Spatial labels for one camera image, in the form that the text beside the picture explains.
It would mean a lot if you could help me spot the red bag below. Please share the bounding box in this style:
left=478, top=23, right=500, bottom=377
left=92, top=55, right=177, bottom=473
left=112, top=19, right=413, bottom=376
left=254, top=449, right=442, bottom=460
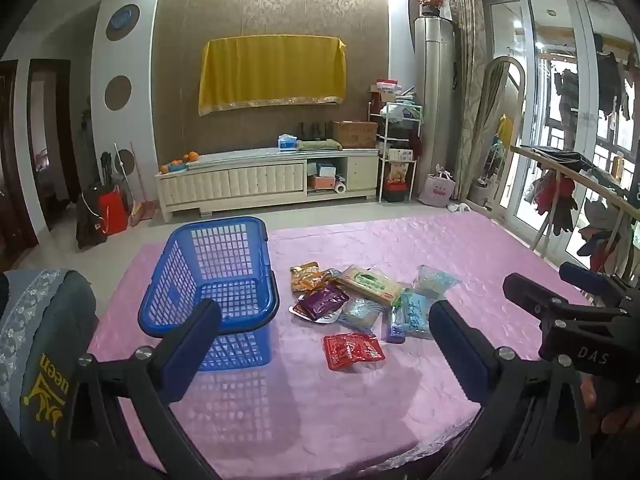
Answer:
left=97, top=185, right=130, bottom=236

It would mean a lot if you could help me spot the glass balcony door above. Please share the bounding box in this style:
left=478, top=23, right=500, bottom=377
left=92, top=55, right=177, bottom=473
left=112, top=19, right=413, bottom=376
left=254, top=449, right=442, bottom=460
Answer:
left=481, top=0, right=640, bottom=263

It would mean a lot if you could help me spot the person's right hand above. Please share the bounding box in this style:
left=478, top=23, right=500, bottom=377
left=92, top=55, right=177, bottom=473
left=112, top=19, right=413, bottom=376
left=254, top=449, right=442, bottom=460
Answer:
left=582, top=377, right=640, bottom=437

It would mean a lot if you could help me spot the wooden clothes rack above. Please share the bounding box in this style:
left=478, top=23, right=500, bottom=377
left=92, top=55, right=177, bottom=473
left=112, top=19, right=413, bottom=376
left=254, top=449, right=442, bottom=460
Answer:
left=510, top=145, right=640, bottom=307

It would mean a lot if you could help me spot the blue plastic basket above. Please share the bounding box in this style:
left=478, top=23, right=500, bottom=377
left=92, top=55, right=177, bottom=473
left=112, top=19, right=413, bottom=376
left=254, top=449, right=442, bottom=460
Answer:
left=137, top=216, right=281, bottom=372

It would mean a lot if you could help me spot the broom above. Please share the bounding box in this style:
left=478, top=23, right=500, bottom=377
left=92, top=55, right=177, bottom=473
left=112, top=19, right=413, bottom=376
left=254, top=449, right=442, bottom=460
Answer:
left=129, top=142, right=157, bottom=226

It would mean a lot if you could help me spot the pink tote bag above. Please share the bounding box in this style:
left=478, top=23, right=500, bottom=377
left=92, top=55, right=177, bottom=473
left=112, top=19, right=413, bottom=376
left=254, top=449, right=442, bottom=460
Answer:
left=419, top=165, right=457, bottom=207

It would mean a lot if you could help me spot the red cloth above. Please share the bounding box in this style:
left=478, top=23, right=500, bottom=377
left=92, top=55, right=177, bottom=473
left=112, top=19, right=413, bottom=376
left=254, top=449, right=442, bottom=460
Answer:
left=530, top=170, right=579, bottom=236

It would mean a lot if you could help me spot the grey tower air conditioner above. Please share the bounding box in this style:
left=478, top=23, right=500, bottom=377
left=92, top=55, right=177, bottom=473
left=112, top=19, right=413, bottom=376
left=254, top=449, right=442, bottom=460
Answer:
left=414, top=16, right=457, bottom=177

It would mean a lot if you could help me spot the grey embroidered cushion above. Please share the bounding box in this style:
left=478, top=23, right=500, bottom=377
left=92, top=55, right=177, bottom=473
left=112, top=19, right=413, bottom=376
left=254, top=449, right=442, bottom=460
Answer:
left=0, top=269, right=98, bottom=443

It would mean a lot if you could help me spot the pale blue cartoon snack packet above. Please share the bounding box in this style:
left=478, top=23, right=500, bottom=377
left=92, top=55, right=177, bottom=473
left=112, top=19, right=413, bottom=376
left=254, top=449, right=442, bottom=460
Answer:
left=337, top=297, right=383, bottom=335

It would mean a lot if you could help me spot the beige curtain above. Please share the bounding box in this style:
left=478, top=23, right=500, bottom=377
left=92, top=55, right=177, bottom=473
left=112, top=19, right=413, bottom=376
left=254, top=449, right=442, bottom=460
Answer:
left=445, top=0, right=489, bottom=202

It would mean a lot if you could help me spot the orange yellow printed snack packet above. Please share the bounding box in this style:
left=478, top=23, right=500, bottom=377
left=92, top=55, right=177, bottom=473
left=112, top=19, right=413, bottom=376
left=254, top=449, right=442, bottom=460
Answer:
left=290, top=261, right=322, bottom=293

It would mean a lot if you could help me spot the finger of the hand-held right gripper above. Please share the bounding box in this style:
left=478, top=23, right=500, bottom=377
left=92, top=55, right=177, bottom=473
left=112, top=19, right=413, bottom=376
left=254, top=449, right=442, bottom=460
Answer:
left=558, top=261, right=632, bottom=306
left=502, top=273, right=573, bottom=322

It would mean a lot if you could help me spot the purple snack packet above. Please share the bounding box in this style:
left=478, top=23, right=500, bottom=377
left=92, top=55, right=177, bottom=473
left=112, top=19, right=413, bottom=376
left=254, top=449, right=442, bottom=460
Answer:
left=292, top=284, right=350, bottom=322

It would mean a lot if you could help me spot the orange snack bag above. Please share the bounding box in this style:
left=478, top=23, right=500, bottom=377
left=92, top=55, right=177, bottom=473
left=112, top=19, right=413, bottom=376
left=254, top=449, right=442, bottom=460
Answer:
left=316, top=267, right=343, bottom=291

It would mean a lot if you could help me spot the light blue snack packet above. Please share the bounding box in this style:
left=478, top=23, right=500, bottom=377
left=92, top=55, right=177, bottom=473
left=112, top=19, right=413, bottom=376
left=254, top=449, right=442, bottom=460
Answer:
left=414, top=265, right=461, bottom=300
left=397, top=291, right=433, bottom=339

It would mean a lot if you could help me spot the white mop pole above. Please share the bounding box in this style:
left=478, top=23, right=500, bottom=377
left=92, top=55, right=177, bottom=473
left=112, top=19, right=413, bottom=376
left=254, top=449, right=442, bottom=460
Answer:
left=112, top=142, right=137, bottom=211

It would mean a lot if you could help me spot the round brown wall disc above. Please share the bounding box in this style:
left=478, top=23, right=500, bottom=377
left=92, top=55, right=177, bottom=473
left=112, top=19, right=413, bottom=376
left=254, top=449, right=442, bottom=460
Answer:
left=104, top=75, right=132, bottom=111

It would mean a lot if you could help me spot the cream tv cabinet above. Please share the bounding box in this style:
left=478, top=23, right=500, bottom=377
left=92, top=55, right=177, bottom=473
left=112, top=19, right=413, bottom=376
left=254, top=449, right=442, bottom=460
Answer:
left=154, top=148, right=381, bottom=223

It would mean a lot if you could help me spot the round blue wall plate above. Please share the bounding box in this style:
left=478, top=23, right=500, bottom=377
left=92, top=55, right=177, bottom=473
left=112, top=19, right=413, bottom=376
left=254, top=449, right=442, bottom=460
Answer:
left=105, top=4, right=141, bottom=42

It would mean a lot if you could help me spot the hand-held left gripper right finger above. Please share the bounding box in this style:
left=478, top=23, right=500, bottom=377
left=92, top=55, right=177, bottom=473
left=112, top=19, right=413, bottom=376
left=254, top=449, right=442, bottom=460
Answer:
left=428, top=300, right=597, bottom=480

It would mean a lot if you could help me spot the black bag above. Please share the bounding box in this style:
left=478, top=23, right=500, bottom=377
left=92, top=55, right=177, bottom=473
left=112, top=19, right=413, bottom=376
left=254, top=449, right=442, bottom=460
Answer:
left=75, top=185, right=109, bottom=251

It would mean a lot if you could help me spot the yellow cloth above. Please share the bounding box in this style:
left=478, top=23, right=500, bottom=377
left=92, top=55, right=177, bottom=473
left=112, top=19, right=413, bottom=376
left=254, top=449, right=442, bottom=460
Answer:
left=198, top=36, right=347, bottom=117

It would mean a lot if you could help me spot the dark wooden door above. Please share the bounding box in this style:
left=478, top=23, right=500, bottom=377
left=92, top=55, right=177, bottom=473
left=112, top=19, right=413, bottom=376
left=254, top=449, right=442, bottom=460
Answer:
left=27, top=58, right=83, bottom=232
left=0, top=59, right=42, bottom=263

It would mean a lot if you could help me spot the pink bedcover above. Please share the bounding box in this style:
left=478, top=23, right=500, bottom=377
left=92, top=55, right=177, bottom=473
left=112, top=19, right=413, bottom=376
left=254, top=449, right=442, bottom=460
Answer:
left=92, top=212, right=606, bottom=480

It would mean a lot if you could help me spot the standing mirror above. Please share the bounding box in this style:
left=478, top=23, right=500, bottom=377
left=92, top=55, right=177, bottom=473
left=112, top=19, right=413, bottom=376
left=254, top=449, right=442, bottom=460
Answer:
left=472, top=56, right=527, bottom=212

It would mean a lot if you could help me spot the white wire rack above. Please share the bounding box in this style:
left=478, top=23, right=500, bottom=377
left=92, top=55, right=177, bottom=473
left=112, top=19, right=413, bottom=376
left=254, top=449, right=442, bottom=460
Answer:
left=368, top=101, right=423, bottom=204

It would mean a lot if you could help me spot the clear cracker packet green strip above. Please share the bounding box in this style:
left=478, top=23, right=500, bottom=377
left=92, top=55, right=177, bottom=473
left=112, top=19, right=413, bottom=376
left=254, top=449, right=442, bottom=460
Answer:
left=334, top=265, right=405, bottom=307

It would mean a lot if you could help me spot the cardboard box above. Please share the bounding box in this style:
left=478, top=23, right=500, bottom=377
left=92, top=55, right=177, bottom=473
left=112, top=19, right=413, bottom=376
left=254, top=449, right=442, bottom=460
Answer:
left=332, top=120, right=379, bottom=149

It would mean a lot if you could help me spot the small purple blue packet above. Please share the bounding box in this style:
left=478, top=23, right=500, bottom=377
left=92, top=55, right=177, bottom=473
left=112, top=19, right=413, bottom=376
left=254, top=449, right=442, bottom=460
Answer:
left=384, top=305, right=406, bottom=345

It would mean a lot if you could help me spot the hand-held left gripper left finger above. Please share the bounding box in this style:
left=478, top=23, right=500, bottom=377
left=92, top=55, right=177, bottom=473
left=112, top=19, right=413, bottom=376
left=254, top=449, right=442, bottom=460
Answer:
left=60, top=299, right=223, bottom=480

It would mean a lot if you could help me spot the red snack packet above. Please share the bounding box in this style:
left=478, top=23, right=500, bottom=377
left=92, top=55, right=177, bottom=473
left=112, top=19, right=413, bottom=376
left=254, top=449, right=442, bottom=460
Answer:
left=322, top=332, right=387, bottom=372

